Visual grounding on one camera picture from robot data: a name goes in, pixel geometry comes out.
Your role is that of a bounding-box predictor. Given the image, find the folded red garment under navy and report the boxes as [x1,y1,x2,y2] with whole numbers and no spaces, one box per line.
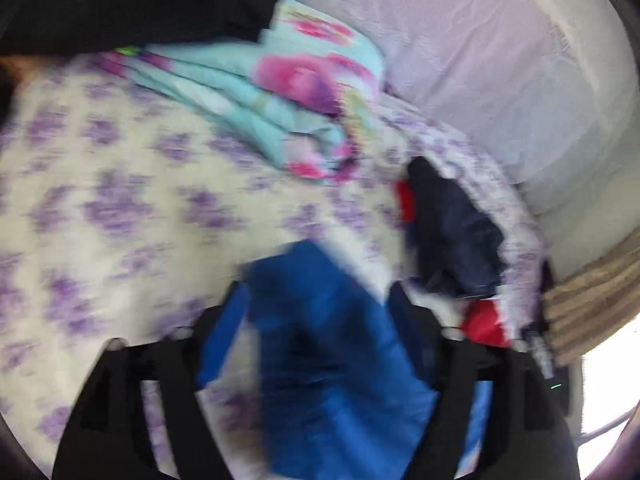
[395,180,511,348]

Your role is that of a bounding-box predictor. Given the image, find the black clothing pile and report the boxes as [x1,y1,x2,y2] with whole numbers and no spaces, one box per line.
[1,0,279,56]

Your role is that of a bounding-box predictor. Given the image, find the purple floral bed sheet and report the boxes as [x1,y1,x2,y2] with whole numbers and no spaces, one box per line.
[1,58,544,474]

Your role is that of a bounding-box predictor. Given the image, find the blue and red pants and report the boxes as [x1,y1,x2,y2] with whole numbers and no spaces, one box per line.
[244,240,438,479]

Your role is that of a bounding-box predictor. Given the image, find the folded dark navy pants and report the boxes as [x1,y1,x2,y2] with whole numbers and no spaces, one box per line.
[407,157,506,299]

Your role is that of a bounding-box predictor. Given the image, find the beige brick pattern curtain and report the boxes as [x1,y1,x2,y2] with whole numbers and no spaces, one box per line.
[544,230,640,365]

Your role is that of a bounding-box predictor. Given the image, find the floral turquoise pink folded quilt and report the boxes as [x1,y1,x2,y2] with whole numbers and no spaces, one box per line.
[99,0,385,180]

